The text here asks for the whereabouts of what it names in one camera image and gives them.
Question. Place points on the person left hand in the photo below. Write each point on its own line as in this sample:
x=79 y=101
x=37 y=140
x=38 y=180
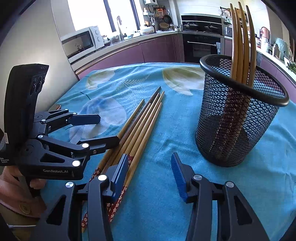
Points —
x=20 y=180

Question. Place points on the kitchen window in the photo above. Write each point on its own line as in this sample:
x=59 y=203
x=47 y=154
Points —
x=103 y=14

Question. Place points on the wooden chopstick four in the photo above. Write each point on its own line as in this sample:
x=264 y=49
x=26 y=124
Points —
x=252 y=49

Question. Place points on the chrome sink faucet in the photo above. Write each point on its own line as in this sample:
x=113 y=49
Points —
x=119 y=23

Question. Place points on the white water heater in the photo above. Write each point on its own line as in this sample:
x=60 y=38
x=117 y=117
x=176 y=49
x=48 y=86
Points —
x=151 y=2

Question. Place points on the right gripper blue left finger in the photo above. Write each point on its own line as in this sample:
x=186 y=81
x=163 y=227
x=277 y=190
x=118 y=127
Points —
x=62 y=218

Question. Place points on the green leafy vegetables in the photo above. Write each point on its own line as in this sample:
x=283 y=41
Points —
x=292 y=66

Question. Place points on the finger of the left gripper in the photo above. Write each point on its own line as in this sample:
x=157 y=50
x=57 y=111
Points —
x=57 y=119
x=91 y=146

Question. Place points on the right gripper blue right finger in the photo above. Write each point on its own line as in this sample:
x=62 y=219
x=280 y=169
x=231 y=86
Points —
x=236 y=219

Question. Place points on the black mesh pen cup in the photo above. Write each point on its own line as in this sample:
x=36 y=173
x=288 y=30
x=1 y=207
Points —
x=266 y=96

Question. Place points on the wooden chopstick five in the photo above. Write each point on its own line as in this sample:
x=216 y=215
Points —
x=119 y=135

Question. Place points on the wooden chopstick three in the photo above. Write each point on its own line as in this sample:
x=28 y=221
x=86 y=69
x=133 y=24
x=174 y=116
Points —
x=245 y=66

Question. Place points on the wooden chopstick eight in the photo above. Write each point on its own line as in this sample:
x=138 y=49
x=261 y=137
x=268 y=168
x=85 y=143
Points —
x=136 y=147

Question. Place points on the grey refrigerator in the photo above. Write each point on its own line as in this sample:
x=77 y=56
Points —
x=34 y=39

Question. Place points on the pink sleeve left forearm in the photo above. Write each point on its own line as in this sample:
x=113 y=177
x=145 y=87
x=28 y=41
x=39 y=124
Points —
x=18 y=208

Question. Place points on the blue floral tablecloth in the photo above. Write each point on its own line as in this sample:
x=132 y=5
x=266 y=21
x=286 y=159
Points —
x=151 y=208

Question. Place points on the black wall spice rack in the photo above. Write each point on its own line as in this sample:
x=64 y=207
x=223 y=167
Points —
x=225 y=13

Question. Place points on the white microwave oven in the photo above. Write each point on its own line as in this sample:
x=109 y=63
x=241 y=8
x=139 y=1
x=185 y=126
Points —
x=81 y=43

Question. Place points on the black built-in oven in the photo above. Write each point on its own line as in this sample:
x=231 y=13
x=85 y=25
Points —
x=198 y=46

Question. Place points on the wooden chopstick six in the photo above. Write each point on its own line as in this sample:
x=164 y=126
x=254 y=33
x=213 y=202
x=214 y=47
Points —
x=111 y=154

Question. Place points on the black range hood stove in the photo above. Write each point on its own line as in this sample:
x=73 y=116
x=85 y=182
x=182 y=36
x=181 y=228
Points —
x=202 y=23

